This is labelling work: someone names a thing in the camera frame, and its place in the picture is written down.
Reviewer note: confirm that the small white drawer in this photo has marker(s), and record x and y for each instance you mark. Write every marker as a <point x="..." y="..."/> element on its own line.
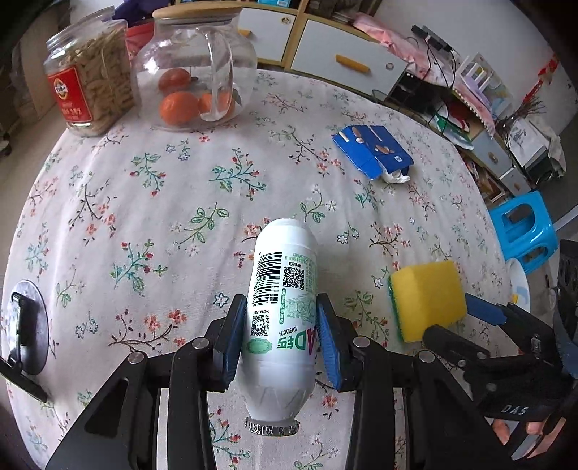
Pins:
<point x="268" y="36"/>

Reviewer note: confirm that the white tissue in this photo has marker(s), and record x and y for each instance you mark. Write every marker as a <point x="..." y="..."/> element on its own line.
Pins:
<point x="397" y="176"/>

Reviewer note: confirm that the wide white drawer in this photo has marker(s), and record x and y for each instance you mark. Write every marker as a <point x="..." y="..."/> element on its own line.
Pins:
<point x="347" y="58"/>

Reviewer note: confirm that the blue paper carton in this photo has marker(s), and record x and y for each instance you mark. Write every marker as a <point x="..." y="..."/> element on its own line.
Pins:
<point x="372" y="151"/>

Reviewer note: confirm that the clear snack jar red label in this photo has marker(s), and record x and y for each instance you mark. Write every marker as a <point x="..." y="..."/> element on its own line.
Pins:
<point x="92" y="81"/>

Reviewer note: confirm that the wooden cabinet with drawers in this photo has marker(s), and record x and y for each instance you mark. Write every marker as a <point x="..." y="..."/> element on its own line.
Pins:
<point x="316" y="40"/>

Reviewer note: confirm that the floral tablecloth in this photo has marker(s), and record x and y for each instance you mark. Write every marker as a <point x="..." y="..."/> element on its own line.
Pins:
<point x="180" y="217"/>

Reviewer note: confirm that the yellow sponge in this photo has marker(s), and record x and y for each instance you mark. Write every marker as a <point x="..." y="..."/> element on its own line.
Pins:
<point x="429" y="298"/>

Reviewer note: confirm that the corner cabinet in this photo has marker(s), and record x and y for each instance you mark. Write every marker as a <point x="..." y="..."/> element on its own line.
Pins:
<point x="492" y="149"/>

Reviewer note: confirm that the glass jar with oranges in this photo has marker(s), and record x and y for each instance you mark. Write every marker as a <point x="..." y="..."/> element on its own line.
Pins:
<point x="194" y="45"/>

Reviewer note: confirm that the pink cloth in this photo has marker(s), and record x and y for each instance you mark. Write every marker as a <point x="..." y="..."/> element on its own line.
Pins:
<point x="388" y="40"/>

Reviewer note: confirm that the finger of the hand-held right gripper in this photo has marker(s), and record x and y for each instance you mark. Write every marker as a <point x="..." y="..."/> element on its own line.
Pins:
<point x="485" y="309"/>
<point x="465" y="350"/>

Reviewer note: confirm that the black suction phone holder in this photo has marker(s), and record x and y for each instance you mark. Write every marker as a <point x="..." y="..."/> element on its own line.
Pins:
<point x="22" y="334"/>

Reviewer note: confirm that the white toy house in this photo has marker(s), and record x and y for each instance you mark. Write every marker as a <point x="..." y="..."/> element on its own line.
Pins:
<point x="485" y="83"/>

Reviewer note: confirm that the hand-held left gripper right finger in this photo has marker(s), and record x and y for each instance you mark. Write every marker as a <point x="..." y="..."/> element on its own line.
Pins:
<point x="328" y="350"/>

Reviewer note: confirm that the black box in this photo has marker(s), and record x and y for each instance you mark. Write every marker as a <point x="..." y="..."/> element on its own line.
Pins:
<point x="413" y="90"/>

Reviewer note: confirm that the person's right hand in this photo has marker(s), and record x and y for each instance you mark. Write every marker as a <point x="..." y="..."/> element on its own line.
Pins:
<point x="503" y="433"/>

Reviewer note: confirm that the dried twigs bundle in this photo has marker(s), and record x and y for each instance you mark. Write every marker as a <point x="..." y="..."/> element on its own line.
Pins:
<point x="521" y="113"/>

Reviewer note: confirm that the orange fruit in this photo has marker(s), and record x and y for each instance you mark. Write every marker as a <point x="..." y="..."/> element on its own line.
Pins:
<point x="179" y="109"/>
<point x="212" y="104"/>
<point x="175" y="80"/>

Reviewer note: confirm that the blue plastic stool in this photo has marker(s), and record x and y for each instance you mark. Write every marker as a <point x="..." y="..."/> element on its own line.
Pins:
<point x="524" y="235"/>

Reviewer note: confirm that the white plastic bottle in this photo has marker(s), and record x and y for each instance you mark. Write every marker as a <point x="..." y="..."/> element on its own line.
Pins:
<point x="280" y="316"/>

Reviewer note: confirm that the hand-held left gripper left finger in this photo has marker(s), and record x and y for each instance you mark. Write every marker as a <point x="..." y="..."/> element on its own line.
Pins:
<point x="232" y="345"/>

